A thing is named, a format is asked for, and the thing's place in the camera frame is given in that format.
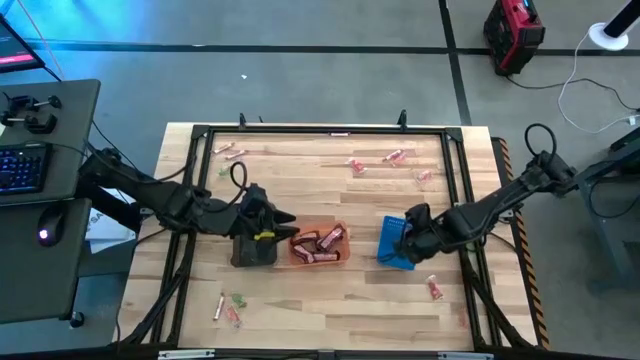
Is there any black screw clamp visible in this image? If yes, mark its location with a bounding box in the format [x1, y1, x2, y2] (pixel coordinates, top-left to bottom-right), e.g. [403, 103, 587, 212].
[5, 93, 64, 114]
[0, 111, 59, 135]

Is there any black backlit keyboard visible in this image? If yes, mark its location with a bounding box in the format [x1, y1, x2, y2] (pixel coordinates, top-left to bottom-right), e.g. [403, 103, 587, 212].
[0, 141, 53, 196]

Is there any orange plastic bin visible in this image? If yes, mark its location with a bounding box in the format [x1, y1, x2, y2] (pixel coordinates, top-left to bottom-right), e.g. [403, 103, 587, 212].
[286, 220, 352, 268]

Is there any black fan pole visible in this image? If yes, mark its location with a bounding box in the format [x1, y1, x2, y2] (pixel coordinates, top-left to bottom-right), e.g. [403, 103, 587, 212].
[601, 0, 640, 39]

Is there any black computer mouse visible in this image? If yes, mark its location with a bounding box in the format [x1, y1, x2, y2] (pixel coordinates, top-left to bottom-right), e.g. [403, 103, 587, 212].
[36, 203, 67, 248]

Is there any white cable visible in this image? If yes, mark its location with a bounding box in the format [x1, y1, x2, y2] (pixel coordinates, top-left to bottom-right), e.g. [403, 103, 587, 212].
[556, 29, 640, 135]

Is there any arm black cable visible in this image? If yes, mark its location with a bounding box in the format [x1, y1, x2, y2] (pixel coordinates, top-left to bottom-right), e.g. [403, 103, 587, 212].
[523, 122, 559, 164]
[228, 160, 250, 206]

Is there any blue plastic bin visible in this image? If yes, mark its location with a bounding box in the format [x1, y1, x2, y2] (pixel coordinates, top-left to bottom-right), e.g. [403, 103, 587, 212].
[375, 214, 420, 272]

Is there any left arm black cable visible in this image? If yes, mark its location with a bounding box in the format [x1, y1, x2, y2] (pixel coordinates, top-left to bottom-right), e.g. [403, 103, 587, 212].
[228, 160, 250, 206]

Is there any computer monitor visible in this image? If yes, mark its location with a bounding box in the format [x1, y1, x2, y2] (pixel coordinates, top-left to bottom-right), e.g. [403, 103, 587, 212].
[0, 13, 46, 75]

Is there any black desk top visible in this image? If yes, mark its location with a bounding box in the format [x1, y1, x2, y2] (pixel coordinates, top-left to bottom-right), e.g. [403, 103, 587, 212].
[0, 78, 102, 207]
[0, 197, 94, 325]

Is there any white round fan base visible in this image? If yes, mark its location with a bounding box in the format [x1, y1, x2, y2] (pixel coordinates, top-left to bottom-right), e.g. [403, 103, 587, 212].
[587, 21, 631, 52]

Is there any black support bar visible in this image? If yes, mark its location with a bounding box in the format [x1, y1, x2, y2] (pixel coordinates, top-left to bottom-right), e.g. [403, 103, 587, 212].
[74, 182, 144, 234]

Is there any dark grey metal stand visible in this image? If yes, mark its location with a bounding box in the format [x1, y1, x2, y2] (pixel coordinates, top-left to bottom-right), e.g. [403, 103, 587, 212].
[574, 127, 640, 294]

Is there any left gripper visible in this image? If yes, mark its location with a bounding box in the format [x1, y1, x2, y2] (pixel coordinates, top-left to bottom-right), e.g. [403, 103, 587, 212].
[232, 182, 301, 242]

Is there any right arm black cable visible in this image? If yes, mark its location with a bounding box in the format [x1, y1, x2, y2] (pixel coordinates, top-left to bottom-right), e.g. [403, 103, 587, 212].
[523, 122, 559, 164]

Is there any silver metal bracket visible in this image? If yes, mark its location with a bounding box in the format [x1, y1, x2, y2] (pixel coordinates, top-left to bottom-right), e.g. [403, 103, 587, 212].
[436, 351, 495, 360]
[156, 348, 217, 360]

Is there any red power unit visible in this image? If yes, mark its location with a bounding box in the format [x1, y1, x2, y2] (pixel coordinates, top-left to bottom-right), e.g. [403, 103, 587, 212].
[482, 0, 547, 77]

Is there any black plastic bin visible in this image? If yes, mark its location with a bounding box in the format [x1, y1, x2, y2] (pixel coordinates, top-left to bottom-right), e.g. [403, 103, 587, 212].
[229, 234, 279, 269]

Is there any white printed paper box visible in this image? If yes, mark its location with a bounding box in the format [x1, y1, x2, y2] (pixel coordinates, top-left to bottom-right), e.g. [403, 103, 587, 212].
[84, 187, 141, 255]

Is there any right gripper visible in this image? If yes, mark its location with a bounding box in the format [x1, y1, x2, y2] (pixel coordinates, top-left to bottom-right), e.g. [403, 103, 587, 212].
[395, 202, 444, 265]

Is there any black floor cable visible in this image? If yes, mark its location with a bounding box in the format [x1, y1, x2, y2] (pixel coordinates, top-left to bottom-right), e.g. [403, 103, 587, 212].
[504, 73, 640, 112]

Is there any yellow-black hazard tape strip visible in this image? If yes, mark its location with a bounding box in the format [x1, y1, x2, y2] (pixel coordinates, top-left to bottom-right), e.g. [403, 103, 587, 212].
[492, 137, 551, 351]

